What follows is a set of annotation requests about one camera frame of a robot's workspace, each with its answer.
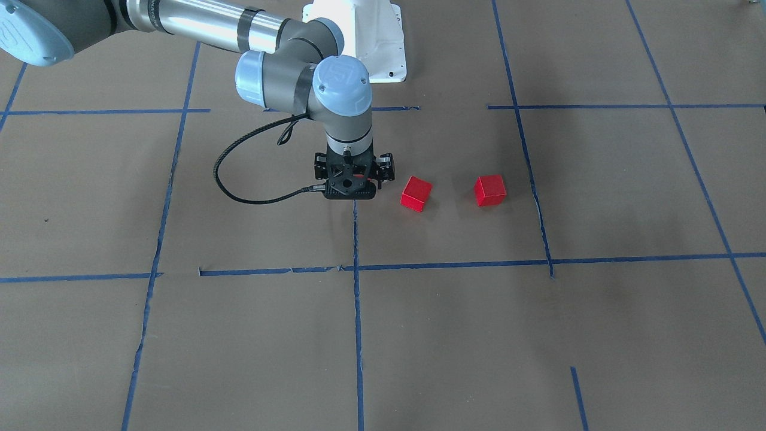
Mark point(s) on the red cube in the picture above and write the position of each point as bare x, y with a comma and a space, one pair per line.
416, 193
490, 190

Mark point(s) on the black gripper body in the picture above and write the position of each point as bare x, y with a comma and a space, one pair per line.
383, 167

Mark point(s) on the white pedestal column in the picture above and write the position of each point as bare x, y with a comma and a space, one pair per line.
373, 33

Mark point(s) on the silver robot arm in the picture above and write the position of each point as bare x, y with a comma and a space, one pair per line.
295, 67

